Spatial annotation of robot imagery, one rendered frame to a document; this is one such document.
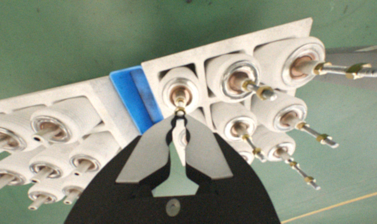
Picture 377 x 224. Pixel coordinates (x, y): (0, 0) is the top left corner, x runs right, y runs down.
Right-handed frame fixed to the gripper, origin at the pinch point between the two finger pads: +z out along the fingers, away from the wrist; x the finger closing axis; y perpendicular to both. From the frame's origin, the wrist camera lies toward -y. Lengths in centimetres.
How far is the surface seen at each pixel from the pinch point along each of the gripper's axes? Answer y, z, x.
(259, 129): 14.7, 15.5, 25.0
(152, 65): -4.7, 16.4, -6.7
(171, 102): 1.9, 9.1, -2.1
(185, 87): -1.3, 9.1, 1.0
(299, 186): 94, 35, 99
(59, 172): 22.6, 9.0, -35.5
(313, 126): 29, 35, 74
